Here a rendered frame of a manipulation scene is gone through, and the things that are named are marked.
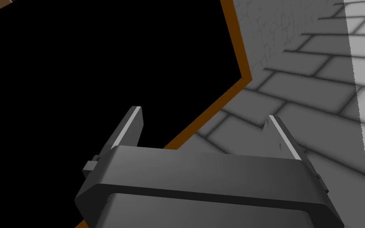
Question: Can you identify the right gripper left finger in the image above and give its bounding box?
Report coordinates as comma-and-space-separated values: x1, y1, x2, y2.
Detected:
101, 106, 144, 154

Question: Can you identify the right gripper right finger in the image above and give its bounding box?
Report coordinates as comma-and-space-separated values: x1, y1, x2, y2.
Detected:
262, 115, 310, 165

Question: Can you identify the black panel with orange edge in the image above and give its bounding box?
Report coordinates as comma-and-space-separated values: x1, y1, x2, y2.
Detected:
0, 0, 253, 228

